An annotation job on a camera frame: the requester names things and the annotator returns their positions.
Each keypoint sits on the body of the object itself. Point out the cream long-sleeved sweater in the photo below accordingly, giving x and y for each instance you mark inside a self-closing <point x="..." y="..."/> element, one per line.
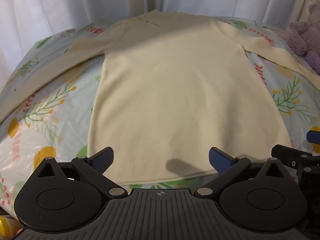
<point x="175" y="92"/>

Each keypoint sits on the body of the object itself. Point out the floral bed sheet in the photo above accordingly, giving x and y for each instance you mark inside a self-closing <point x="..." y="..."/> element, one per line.
<point x="45" y="120"/>

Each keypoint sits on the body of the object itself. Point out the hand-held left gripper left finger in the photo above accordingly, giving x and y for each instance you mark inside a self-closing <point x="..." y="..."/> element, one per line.
<point x="102" y="160"/>

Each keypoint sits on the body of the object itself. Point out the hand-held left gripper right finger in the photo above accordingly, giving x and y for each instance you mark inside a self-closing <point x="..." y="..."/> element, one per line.
<point x="220" y="160"/>

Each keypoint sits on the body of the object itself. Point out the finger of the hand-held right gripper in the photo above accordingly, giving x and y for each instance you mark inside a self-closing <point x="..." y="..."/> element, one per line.
<point x="313" y="137"/>
<point x="290" y="155"/>

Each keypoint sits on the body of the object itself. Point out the cream curtain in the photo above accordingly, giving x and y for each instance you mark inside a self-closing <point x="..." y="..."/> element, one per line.
<point x="301" y="5"/>

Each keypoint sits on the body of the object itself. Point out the white sheer curtain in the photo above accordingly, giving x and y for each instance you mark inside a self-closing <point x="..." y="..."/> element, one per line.
<point x="100" y="2"/>

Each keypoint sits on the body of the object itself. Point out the yellow plastic object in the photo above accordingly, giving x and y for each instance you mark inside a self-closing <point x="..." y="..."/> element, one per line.
<point x="4" y="226"/>

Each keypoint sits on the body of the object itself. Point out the purple plush toy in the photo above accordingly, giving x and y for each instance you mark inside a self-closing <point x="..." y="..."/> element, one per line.
<point x="306" y="33"/>

